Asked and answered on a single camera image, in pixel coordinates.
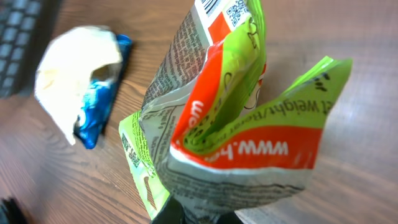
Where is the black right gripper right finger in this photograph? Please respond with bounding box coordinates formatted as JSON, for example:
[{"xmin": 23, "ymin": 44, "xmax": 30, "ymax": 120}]
[{"xmin": 216, "ymin": 212, "xmax": 244, "ymax": 224}]

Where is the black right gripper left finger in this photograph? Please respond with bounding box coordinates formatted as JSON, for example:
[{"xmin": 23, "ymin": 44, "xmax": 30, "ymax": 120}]
[{"xmin": 151, "ymin": 196, "xmax": 186, "ymax": 224}]

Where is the green red snack bag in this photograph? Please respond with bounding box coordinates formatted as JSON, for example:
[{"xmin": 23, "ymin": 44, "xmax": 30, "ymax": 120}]
[{"xmin": 119, "ymin": 0, "xmax": 353, "ymax": 223}]

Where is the blue Oreo cookie pack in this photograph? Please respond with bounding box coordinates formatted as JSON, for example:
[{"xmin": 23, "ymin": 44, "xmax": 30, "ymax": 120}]
[{"xmin": 74, "ymin": 34, "xmax": 133, "ymax": 149}]

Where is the beige tissue pack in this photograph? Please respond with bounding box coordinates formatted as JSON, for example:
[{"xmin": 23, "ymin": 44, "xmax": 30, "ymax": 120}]
[{"xmin": 34, "ymin": 26, "xmax": 123, "ymax": 145}]

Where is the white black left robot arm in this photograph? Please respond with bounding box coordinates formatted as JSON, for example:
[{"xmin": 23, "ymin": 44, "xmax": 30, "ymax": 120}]
[{"xmin": 1, "ymin": 198, "xmax": 28, "ymax": 224}]

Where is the dark grey plastic basket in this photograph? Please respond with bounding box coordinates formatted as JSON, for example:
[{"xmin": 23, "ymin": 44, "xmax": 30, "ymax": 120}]
[{"xmin": 1, "ymin": 0, "xmax": 62, "ymax": 98}]

